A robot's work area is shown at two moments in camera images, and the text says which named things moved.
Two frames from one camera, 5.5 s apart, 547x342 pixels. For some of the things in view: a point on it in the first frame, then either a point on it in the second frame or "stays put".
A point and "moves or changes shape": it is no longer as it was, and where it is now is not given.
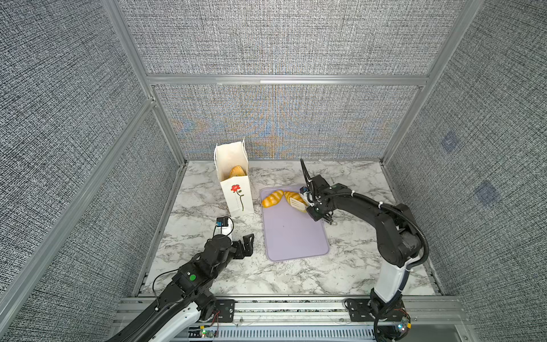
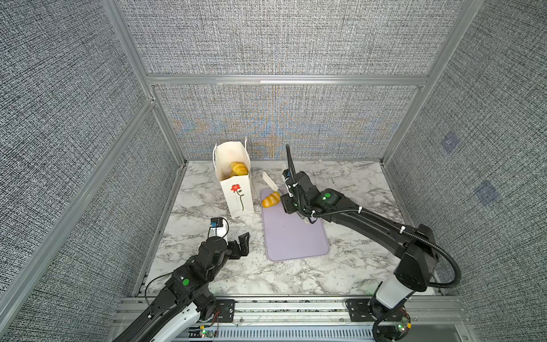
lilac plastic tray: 290,234 stays put
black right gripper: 312,214 to 285,201
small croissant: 272,199 stays put
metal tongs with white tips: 303,201 moves or changes shape
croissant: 288,194 moves or changes shape
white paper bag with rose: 231,159 stays put
